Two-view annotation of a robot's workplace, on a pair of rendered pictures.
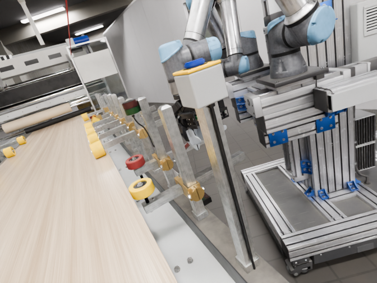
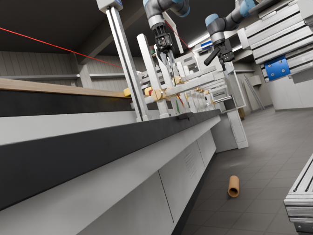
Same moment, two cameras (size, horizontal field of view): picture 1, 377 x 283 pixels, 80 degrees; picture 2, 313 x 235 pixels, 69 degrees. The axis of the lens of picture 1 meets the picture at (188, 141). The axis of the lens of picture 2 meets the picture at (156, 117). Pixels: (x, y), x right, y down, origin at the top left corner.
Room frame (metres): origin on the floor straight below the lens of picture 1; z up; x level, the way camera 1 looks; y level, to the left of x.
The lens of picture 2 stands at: (-0.17, -0.64, 0.66)
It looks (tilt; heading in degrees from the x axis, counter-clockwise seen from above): 3 degrees up; 41
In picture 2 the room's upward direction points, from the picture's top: 17 degrees counter-clockwise
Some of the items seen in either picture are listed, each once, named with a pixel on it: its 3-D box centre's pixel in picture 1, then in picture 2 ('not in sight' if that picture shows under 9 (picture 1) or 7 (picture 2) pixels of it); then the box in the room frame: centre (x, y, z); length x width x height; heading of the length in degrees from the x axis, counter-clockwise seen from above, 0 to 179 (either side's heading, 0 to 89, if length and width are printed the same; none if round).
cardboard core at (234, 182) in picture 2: not in sight; (234, 185); (1.58, 0.28, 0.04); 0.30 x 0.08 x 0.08; 21
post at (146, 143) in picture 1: (145, 141); (180, 88); (1.15, 0.22, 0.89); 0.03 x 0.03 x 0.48; 21
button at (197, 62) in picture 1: (194, 65); not in sight; (0.44, -0.05, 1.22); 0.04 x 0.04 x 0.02
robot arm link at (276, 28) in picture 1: (284, 33); not in sight; (0.99, -0.51, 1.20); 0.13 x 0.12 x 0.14; 13
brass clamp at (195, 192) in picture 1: (189, 186); (160, 95); (0.70, 0.05, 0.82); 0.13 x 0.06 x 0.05; 21
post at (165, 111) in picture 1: (186, 172); (154, 81); (0.68, 0.04, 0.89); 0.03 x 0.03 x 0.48; 21
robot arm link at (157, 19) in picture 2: (182, 86); (157, 23); (0.75, -0.03, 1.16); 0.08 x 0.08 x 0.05
